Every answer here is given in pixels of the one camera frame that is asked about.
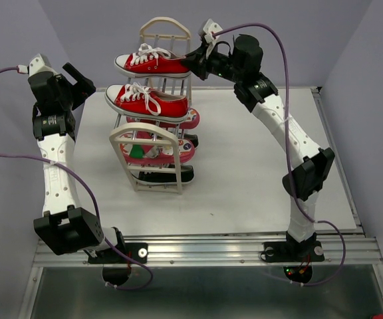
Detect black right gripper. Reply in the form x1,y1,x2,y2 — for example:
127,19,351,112
180,42,244,83

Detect red sneaker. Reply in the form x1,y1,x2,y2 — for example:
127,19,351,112
114,43,191,79
104,82,189,124

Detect cream and chrome shoe shelf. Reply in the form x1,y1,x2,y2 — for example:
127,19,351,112
104,17,199,193

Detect pink green flip-flop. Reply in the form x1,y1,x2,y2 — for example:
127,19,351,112
120,139,195,165
126,108,200,130

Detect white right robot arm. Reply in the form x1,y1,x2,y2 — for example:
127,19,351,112
182,35,335,259

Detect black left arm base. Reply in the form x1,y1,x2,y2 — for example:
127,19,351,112
85,242,154,291

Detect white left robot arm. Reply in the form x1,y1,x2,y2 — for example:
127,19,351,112
28,55,127,262

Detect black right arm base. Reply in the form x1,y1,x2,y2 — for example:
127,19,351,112
259,241,325,284

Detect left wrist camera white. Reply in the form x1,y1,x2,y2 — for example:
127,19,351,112
17,54,57,76

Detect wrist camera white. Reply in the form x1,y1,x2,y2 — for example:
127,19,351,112
17,54,57,76
198,19,223,59

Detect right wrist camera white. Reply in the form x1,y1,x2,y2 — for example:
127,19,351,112
198,19,223,59

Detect aluminium mounting rail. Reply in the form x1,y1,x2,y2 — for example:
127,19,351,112
33,234,383,267

